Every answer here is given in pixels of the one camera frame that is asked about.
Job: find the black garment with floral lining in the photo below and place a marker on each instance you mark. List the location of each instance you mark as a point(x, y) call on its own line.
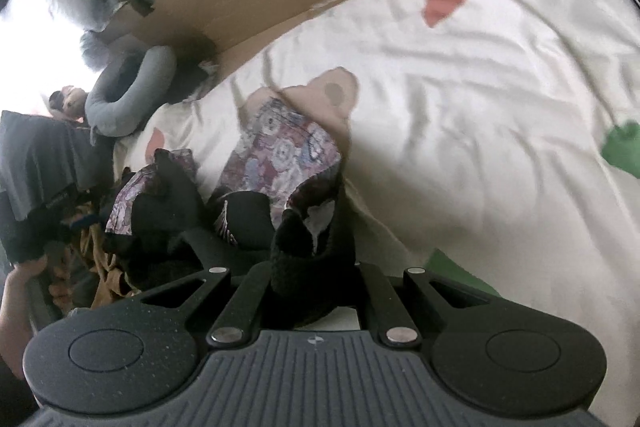
point(300, 267)

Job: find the brown crumpled cloth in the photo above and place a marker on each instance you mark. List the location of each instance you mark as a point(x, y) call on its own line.
point(107, 277)

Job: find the brown plush toy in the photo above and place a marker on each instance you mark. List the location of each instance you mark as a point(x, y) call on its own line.
point(72, 102)

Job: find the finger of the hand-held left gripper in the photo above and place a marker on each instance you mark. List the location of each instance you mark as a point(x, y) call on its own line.
point(83, 223)

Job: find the grey fluffy pompom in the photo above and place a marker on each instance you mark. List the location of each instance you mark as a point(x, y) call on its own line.
point(92, 49)

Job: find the white printed bed sheet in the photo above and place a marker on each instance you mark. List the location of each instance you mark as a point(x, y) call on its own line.
point(450, 107)

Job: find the grey neck pillow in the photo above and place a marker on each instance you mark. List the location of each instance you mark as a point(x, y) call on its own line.
point(150, 77)

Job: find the person's left hand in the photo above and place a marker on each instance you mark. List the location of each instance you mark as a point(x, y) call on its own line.
point(15, 307)

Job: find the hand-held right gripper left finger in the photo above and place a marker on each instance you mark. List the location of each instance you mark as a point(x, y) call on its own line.
point(255, 288)

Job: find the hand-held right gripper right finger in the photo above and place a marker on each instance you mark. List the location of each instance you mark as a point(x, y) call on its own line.
point(382, 292)

